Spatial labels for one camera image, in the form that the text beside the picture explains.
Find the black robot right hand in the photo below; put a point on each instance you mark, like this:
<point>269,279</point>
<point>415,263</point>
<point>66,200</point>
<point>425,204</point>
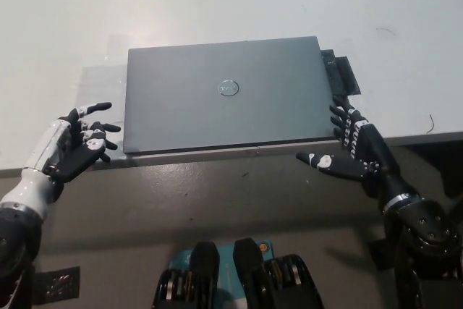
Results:
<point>372,150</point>

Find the black floor tape patch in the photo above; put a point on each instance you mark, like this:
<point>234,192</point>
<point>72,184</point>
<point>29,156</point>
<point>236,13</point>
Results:
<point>380,255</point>
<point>61,283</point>

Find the black tape on desk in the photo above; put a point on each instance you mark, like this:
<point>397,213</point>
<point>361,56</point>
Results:
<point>343,74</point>

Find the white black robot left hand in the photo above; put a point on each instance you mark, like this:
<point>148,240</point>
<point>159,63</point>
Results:
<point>72,164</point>

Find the thin black thread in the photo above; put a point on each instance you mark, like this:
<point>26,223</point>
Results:
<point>430,124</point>

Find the dark grey laptop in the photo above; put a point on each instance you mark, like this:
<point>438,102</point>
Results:
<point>224,117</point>

